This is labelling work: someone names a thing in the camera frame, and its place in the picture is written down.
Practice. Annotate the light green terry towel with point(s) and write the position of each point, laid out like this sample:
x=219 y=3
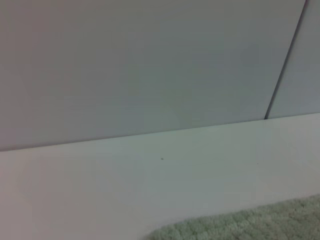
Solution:
x=250 y=222

